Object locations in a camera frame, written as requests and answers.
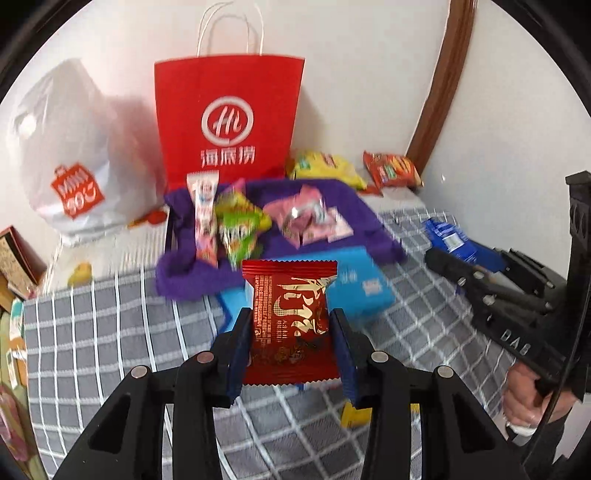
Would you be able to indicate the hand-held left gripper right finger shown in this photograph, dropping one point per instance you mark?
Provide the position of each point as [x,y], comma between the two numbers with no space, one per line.
[346,360]

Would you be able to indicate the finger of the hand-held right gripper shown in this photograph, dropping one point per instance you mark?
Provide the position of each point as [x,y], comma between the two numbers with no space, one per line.
[531,277]
[461,272]

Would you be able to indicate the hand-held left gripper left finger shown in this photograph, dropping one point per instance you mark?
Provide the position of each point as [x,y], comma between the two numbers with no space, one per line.
[240,355]

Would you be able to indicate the dark blue snack packet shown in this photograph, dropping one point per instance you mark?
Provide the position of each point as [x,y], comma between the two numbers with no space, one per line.
[455,240]

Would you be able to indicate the dark red snack packet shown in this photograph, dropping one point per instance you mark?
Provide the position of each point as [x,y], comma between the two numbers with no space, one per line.
[286,314]

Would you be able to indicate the green triangular snack packet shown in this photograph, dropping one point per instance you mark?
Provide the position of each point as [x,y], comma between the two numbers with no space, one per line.
[238,230]

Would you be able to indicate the long pink snack stick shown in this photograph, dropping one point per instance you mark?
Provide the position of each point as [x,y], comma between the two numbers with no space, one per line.
[205,217]

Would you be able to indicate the person's right hand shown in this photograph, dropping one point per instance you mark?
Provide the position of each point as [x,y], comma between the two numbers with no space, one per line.
[521,392]

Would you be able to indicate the yellow snack packet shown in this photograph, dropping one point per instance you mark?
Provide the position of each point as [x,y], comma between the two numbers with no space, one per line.
[355,415]

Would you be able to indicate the light blue tissue pack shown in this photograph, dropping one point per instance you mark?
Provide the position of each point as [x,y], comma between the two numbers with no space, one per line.
[364,281]

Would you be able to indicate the grey checked blanket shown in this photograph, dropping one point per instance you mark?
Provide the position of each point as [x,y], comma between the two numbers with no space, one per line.
[138,332]

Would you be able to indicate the purple towel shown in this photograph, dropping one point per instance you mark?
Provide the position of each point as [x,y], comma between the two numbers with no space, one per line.
[364,217]

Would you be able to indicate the orange-red snack packet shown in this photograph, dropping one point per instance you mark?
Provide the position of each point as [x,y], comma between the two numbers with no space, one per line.
[392,170]

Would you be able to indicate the pink square sachet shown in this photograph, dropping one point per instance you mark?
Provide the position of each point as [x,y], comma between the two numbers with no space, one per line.
[337,226]

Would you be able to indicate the pink snack packet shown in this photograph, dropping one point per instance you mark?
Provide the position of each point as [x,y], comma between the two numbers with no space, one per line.
[288,214]

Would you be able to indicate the yellow snack bag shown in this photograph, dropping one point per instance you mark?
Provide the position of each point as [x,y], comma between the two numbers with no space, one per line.
[323,166]

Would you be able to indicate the white plastic shopping bag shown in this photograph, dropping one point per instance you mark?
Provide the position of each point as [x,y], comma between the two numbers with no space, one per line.
[92,138]

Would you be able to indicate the red paper shopping bag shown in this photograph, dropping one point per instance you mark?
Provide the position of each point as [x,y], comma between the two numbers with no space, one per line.
[231,83]

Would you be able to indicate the brown wooden door frame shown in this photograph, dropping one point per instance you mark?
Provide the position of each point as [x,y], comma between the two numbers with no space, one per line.
[443,83]

